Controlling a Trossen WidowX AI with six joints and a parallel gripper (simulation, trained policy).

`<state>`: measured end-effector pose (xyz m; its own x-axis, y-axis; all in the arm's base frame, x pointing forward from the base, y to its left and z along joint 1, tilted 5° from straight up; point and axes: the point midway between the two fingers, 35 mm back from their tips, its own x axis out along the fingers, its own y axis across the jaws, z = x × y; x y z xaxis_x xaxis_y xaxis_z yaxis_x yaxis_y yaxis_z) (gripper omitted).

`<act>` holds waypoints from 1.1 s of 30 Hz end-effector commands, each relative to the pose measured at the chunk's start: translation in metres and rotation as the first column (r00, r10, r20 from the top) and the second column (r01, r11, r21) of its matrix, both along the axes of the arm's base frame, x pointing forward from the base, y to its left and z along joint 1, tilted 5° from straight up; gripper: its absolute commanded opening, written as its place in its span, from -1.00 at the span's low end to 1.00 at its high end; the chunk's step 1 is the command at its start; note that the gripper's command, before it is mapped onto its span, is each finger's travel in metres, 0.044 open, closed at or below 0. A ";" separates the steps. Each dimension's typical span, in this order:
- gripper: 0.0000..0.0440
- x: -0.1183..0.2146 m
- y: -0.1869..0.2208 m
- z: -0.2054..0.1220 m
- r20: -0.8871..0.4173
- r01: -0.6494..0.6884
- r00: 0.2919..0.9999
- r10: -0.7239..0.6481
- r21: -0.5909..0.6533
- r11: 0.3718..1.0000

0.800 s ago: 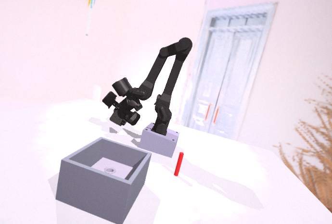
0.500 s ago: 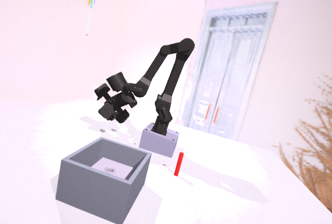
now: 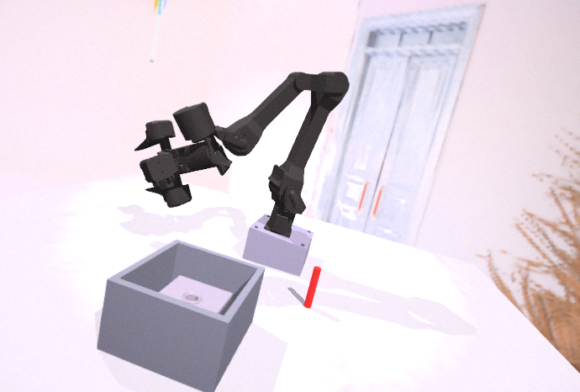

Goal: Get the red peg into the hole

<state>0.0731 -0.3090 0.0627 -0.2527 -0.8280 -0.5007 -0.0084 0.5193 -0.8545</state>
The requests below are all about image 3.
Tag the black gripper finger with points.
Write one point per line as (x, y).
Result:
(155, 190)
(146, 143)

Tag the red peg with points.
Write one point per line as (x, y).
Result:
(312, 287)

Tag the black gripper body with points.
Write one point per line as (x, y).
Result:
(162, 130)

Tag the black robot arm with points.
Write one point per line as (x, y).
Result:
(286, 181)

